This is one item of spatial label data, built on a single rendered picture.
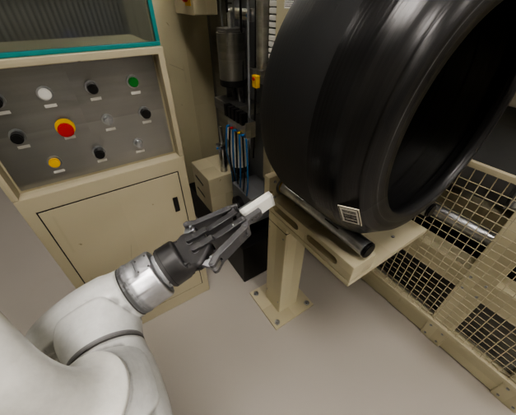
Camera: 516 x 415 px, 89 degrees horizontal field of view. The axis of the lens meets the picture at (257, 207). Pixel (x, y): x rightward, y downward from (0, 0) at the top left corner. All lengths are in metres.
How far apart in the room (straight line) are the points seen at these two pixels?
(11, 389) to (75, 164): 0.84
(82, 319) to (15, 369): 0.16
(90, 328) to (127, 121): 0.74
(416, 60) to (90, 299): 0.56
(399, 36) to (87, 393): 0.54
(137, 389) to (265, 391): 1.10
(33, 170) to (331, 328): 1.46
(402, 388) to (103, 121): 1.64
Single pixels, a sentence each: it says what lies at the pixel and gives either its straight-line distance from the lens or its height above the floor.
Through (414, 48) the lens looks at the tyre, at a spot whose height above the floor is 1.34.
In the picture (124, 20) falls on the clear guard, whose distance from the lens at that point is 0.98.
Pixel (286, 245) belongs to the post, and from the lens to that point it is 1.15.
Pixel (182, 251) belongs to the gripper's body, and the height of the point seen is 1.04.
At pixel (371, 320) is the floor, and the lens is 1.69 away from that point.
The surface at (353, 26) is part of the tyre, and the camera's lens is 0.47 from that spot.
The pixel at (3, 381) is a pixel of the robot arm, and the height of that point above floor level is 1.15.
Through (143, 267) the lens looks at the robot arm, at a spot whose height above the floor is 1.06.
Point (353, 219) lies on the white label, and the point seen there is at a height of 1.05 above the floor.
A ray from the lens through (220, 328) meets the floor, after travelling 1.57.
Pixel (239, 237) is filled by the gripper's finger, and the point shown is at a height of 1.06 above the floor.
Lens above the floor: 1.39
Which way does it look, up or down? 39 degrees down
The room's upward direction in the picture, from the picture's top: straight up
